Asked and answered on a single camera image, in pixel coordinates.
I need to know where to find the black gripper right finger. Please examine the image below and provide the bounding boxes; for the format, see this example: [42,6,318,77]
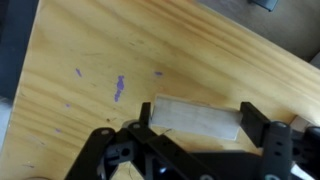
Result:
[240,102,320,180]

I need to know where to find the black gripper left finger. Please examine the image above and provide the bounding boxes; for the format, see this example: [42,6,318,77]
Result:
[64,102,214,180]

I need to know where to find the grey sofa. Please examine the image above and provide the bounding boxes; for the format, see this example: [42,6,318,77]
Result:
[0,96,16,154]

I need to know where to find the wooden table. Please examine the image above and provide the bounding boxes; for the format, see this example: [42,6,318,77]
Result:
[0,0,320,180]

